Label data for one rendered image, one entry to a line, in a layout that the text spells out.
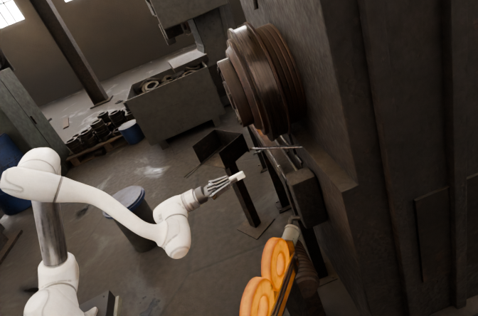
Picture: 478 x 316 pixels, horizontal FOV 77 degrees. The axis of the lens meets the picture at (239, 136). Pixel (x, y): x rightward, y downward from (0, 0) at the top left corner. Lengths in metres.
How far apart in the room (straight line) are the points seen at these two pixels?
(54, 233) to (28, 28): 10.82
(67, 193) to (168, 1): 2.78
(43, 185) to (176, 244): 0.53
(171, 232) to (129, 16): 10.31
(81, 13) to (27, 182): 10.45
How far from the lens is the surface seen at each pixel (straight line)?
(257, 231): 2.16
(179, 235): 1.28
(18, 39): 12.33
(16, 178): 1.31
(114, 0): 11.34
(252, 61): 1.02
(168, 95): 3.64
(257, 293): 0.90
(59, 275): 1.71
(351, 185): 0.97
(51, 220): 1.57
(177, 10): 3.73
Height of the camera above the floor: 1.51
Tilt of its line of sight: 27 degrees down
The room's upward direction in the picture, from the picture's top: 22 degrees counter-clockwise
